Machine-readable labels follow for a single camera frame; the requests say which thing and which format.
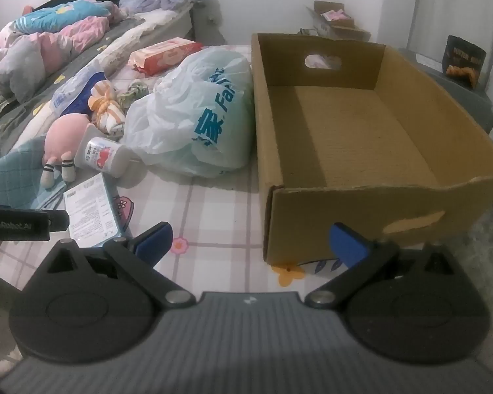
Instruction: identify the white plastic shopping bag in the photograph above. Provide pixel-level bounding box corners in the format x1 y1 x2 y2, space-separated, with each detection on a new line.
123 46 255 179

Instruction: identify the pink and blue quilt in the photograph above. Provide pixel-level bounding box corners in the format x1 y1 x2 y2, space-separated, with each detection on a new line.
0 0 122 104

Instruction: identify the black snack bag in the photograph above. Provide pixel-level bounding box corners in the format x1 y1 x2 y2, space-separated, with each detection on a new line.
443 35 488 89

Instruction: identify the orange striped cloth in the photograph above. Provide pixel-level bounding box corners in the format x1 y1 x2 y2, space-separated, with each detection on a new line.
87 81 126 135

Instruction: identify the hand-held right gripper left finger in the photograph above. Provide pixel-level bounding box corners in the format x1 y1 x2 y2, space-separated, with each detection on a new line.
41 222 196 307

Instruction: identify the white bottle with red label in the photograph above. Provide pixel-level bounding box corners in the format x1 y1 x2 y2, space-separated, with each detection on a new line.
75 135 134 178

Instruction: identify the small open cardboard box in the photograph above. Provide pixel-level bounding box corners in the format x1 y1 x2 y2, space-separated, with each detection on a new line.
306 1 371 42

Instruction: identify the white packet with printed label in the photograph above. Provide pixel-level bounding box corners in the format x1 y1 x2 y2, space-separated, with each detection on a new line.
63 172 130 249

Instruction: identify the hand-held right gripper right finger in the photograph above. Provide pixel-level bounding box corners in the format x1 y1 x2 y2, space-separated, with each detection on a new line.
304 222 457 308

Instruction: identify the cream fuzzy rolled blanket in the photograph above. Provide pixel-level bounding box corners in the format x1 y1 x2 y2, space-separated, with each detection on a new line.
94 8 180 69

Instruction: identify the light blue checked towel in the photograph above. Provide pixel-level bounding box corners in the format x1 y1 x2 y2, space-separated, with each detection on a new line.
0 137 67 211

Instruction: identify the blue white plastic packet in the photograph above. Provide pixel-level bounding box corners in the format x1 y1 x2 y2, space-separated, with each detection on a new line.
49 68 107 118

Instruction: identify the green white scrunchie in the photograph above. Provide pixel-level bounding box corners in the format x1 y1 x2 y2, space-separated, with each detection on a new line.
115 79 149 106

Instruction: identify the pink checked bed sheet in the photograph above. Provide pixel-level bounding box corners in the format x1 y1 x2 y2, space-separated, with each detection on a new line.
0 43 338 296

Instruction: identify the white curtain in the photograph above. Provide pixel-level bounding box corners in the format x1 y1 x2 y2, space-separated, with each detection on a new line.
413 0 493 140

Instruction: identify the pink plush toy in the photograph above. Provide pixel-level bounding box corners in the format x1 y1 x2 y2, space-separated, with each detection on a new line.
40 114 93 190

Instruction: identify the large cardboard box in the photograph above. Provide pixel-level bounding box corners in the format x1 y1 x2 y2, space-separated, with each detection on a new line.
250 33 493 266

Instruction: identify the grey storage box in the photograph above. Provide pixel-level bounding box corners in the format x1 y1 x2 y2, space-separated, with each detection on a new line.
398 47 493 134

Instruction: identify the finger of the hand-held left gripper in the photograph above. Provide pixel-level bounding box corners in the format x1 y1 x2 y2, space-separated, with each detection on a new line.
46 210 70 233

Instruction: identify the pink red tissue pack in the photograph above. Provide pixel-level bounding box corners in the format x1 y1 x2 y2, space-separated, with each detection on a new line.
127 38 204 77

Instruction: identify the grey blanket with yellow patches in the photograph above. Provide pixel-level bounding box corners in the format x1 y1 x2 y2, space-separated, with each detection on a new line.
0 16 149 153

